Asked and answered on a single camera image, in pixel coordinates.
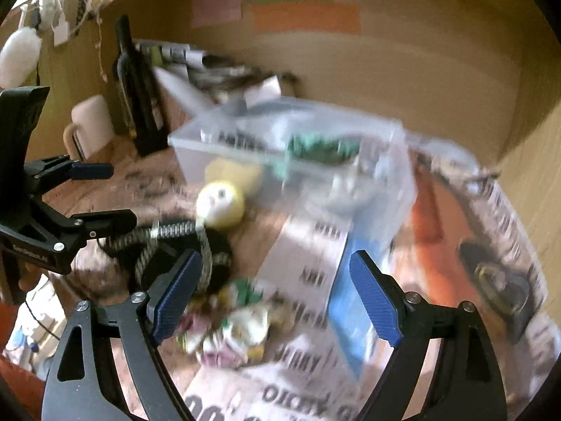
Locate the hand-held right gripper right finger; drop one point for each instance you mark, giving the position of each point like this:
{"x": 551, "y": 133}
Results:
{"x": 374, "y": 294}

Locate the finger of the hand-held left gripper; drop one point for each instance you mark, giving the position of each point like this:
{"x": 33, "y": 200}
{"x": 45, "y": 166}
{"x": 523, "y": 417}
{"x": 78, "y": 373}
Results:
{"x": 90, "y": 170}
{"x": 114, "y": 221}

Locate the white plastic bag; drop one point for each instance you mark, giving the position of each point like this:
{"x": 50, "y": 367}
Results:
{"x": 35, "y": 329}

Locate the orange sticky note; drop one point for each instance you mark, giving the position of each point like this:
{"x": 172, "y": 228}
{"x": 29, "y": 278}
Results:
{"x": 307, "y": 17}

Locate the stack of papers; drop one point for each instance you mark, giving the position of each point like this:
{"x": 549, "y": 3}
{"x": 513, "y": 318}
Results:
{"x": 179, "y": 55}

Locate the green knitted cloth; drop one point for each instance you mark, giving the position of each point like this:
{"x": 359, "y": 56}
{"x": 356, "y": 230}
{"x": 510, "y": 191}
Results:
{"x": 317, "y": 147}

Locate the beige mug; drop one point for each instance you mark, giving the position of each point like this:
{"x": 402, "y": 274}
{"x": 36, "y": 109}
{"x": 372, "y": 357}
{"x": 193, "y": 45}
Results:
{"x": 93, "y": 123}

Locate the printed newspaper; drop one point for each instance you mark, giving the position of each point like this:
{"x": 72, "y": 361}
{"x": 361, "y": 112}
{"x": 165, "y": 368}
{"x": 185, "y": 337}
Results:
{"x": 307, "y": 267}

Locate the pink sticky note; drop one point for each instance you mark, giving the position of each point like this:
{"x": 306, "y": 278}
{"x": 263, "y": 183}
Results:
{"x": 217, "y": 6}

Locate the yellow plush ball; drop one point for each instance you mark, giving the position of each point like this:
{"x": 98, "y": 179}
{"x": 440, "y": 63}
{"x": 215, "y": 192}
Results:
{"x": 219, "y": 205}

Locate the dark wine bottle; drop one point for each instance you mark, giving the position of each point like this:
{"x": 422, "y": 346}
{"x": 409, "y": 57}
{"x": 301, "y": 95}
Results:
{"x": 140, "y": 96}

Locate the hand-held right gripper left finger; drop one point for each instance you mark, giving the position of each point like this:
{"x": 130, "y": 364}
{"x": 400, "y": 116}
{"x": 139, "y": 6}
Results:
{"x": 177, "y": 291}

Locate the yellow sponge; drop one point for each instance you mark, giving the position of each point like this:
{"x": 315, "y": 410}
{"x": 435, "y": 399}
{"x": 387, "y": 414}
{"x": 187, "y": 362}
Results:
{"x": 232, "y": 171}

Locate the colourful wrapper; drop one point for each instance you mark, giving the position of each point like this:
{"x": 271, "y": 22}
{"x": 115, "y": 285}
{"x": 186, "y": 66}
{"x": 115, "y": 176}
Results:
{"x": 239, "y": 324}

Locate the clear plastic box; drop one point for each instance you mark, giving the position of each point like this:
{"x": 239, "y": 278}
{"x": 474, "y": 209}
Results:
{"x": 315, "y": 193}

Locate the white fluffy plush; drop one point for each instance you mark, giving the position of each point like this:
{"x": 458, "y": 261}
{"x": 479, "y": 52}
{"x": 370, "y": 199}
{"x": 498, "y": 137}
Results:
{"x": 17, "y": 55}

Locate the blue booklet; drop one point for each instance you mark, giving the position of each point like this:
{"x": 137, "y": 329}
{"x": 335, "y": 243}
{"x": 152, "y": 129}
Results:
{"x": 345, "y": 315}

